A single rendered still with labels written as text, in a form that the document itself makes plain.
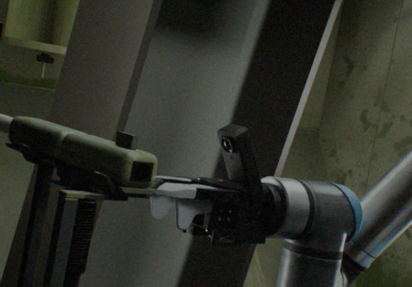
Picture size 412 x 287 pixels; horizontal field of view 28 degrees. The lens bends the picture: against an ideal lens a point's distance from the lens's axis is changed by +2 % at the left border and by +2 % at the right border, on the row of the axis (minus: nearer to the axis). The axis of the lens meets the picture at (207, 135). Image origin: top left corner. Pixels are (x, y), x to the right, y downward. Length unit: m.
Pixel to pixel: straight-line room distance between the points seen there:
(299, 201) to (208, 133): 1.49
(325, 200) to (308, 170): 3.18
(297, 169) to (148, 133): 1.92
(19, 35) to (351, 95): 1.95
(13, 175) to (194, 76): 1.08
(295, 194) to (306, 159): 3.25
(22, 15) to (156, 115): 0.89
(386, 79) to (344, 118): 0.32
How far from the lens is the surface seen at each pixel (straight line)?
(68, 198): 0.88
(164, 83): 2.49
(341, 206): 1.24
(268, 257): 3.97
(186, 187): 1.05
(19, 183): 3.35
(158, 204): 1.11
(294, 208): 1.17
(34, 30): 3.18
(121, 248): 2.65
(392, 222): 1.36
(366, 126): 4.34
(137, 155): 0.90
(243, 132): 1.11
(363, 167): 4.33
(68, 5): 3.18
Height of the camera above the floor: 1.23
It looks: 3 degrees down
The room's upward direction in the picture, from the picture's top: 10 degrees clockwise
